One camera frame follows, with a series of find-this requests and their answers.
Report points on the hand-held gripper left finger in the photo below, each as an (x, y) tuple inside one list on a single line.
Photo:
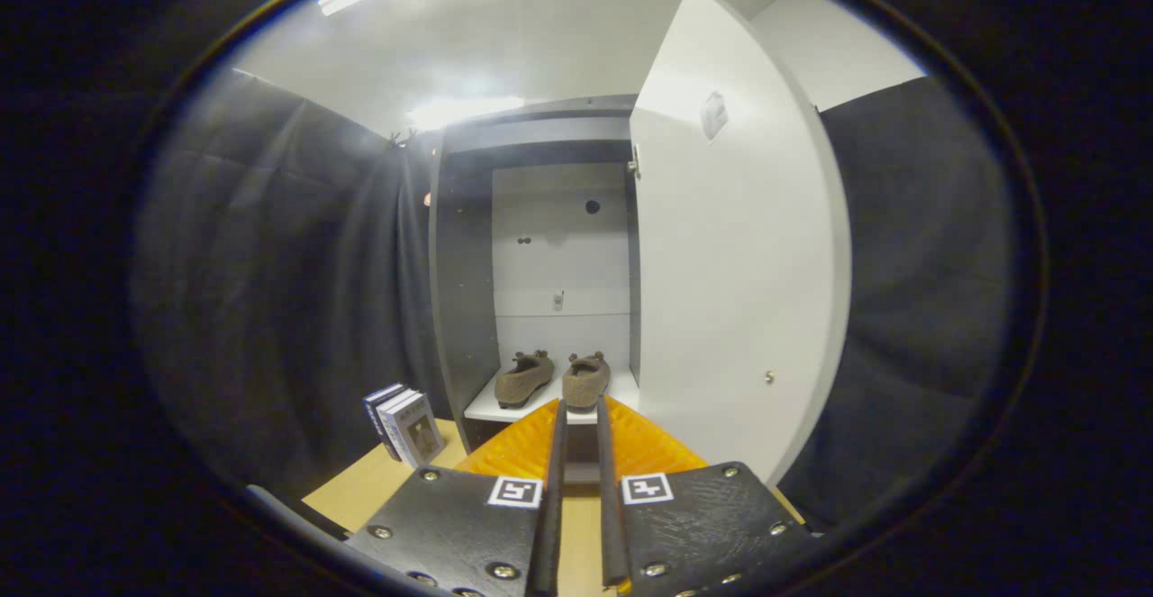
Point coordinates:
[(551, 507)]

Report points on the black backdrop cloth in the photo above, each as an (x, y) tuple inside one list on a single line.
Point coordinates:
[(270, 309)]

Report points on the white cover book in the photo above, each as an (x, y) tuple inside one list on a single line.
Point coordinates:
[(416, 433)]

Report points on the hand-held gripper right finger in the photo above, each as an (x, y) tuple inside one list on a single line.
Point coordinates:
[(611, 507)]

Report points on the brown fuzzy shoe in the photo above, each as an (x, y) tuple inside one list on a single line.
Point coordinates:
[(585, 383), (522, 381)]

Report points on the dark blue book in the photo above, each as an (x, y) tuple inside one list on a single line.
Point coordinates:
[(375, 412)]

